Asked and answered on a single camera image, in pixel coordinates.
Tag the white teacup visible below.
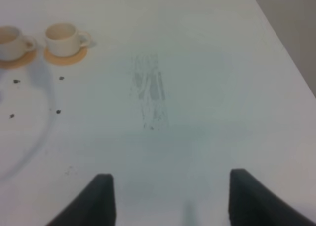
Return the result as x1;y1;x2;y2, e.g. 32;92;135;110
0;26;37;62
45;23;92;57

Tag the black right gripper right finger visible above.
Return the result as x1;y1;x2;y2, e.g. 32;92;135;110
228;169;315;226

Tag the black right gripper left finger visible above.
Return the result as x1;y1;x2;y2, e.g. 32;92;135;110
48;174;117;226

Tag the right orange coaster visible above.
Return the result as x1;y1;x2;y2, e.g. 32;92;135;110
43;47;88;66

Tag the orange coaster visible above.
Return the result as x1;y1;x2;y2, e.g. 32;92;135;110
0;50;37;69
43;47;88;66

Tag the right white teacup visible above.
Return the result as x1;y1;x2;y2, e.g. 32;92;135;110
45;23;92;57

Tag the left white teacup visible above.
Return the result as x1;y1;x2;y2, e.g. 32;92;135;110
0;26;37;62

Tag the left orange coaster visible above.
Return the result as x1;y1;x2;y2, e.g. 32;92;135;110
0;50;37;69

